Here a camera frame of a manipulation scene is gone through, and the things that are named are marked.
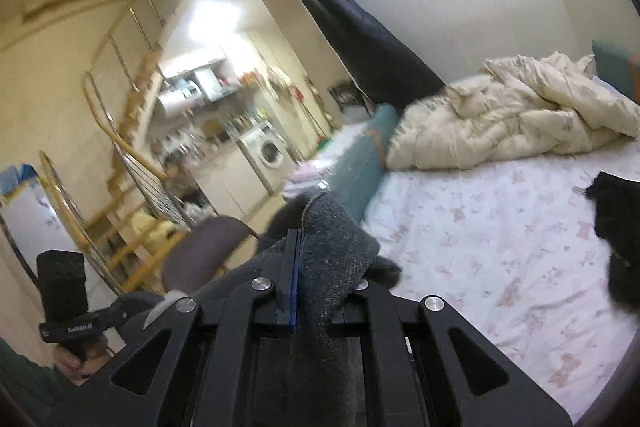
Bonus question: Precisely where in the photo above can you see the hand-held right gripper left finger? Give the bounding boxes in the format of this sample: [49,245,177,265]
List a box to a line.
[47,229,303,427]

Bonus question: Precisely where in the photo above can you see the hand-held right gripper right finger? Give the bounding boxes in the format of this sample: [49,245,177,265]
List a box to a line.
[327,277,573,427]

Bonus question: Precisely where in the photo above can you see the grey pants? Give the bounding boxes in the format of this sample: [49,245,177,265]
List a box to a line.
[115,192,403,427]

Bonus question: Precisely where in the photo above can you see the person's left forearm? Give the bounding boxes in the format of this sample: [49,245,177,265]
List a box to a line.
[0,339,63,408]

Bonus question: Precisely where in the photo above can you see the person's left hand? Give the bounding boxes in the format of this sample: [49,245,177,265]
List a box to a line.
[54,339,113,383]

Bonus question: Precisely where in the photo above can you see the wooden staircase with metal railing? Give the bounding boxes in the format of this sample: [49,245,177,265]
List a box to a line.
[37,0,211,295]

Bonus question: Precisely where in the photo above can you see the brown chair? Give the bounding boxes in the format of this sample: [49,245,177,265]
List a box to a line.
[162,215,261,295]

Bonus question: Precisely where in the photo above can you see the white kitchen cabinet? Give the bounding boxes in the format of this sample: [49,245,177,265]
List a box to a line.
[192,147,273,220]

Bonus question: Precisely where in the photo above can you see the white washing machine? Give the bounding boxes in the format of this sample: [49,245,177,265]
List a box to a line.
[239,127,296,195]

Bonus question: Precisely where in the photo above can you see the teal bolster pillow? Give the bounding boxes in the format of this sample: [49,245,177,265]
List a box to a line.
[327,104,401,220]

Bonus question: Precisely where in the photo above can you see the cream duvet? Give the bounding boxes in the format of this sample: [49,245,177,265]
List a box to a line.
[387,52,640,170]

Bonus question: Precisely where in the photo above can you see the black fuzzy garment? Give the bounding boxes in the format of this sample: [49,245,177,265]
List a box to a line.
[585,172,640,308]

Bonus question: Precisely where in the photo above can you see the teal headboard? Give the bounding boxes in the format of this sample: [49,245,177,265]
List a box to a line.
[592,39,640,102]

